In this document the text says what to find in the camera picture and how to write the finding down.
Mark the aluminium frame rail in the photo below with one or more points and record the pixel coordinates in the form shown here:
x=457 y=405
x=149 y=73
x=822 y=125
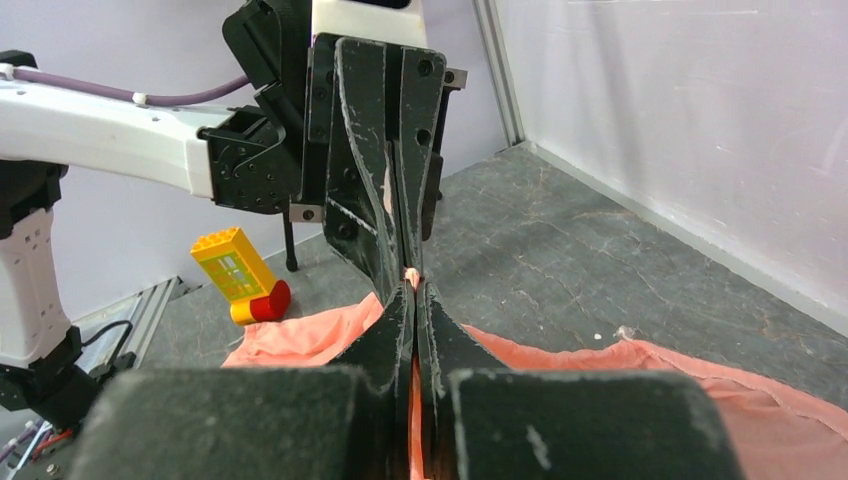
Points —
x=112 y=341

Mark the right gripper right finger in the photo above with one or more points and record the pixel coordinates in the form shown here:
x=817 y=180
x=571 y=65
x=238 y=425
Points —
x=482 y=419

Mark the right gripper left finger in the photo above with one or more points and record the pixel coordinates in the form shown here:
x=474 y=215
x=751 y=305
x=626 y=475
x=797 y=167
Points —
x=265 y=417

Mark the salmon pink zip jacket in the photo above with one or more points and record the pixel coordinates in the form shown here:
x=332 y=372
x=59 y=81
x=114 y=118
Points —
x=777 y=432

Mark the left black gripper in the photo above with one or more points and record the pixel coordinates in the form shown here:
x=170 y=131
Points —
x=321 y=141

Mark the yellow and red toy block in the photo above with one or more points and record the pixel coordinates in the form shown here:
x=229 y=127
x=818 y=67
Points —
x=254 y=293

